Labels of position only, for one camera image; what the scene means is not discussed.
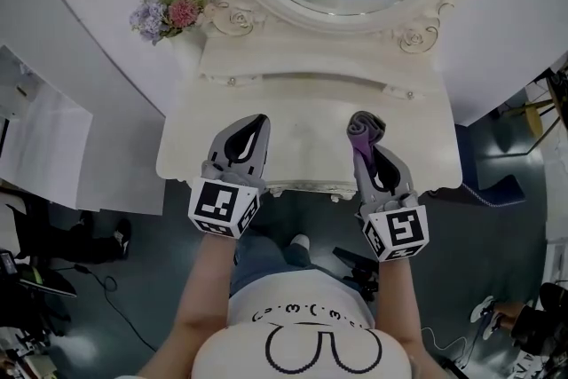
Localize person's left forearm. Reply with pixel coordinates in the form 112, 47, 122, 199
137, 233, 237, 379

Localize dark blue chair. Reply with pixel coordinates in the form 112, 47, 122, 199
426, 123, 528, 209

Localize person's blue jeans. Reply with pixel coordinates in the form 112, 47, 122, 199
228, 234, 312, 301

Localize black power adapter cable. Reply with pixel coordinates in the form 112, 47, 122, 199
73, 264, 157, 352

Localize black hanging strap device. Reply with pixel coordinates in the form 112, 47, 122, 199
332, 247, 382, 304

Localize person's right forearm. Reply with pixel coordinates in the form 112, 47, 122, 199
375, 255, 430, 379

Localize person in white shirt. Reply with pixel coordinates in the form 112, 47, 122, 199
190, 268, 416, 379

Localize purple grey cloth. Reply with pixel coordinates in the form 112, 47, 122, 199
346, 110, 387, 177

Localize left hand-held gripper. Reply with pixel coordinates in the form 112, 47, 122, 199
187, 113, 272, 241

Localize artificial flower bouquet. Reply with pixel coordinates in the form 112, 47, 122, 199
129, 0, 212, 46

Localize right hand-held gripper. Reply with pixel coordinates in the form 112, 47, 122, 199
351, 144, 431, 264

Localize white dressing table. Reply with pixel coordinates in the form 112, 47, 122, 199
155, 30, 463, 204

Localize white board panel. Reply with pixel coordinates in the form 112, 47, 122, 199
0, 43, 94, 215

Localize yellow stool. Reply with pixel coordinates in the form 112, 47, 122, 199
501, 75, 561, 157

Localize black device green stripe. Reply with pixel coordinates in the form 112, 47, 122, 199
15, 264, 79, 299

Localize white ribbed vase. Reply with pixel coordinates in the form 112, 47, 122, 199
170, 33, 209, 80

